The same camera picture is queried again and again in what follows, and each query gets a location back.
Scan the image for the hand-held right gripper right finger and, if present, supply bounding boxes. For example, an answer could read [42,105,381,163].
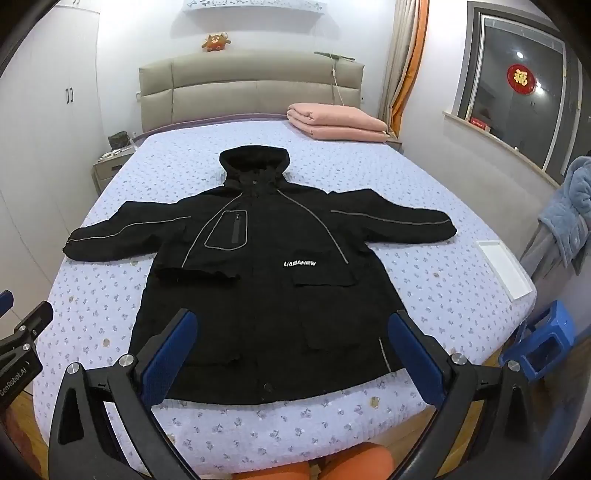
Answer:
[387,309,548,480]

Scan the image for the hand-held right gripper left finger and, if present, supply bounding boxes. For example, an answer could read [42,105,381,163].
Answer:
[48,308,199,480]

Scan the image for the black hooded jacket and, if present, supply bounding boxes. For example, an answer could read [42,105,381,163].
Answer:
[63,144,458,407]

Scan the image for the person's legs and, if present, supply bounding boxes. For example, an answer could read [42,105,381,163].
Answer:
[291,440,396,480]

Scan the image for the white tray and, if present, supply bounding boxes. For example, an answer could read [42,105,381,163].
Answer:
[473,239,533,301]

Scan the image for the blue plastic stool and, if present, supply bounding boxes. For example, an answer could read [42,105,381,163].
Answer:
[499,300,577,385]

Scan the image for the lilac floral quilt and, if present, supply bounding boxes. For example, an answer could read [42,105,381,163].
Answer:
[32,113,539,480]

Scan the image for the beige nightstand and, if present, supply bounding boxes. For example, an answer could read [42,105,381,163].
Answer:
[91,134,140,195]

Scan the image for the white wardrobe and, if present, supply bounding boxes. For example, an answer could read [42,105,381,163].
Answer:
[0,0,112,301]

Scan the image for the pink folded blanket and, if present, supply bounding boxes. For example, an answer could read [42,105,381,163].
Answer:
[286,102,389,144]

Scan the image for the dark window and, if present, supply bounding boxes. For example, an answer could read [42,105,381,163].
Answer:
[455,0,591,186]

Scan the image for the beige padded headboard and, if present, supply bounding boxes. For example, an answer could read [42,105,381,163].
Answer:
[139,50,365,136]

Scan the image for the beige curtain with orange edge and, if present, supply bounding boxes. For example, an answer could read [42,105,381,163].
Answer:
[379,0,431,154]

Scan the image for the round red window decoration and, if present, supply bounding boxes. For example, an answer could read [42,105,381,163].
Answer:
[506,63,537,96]

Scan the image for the orange plush toy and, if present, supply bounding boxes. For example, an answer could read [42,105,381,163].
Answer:
[201,31,232,53]

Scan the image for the white cable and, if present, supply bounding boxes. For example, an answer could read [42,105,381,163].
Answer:
[329,60,345,110]

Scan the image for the white wall shelf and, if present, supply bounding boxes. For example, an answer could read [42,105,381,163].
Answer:
[182,0,324,22]

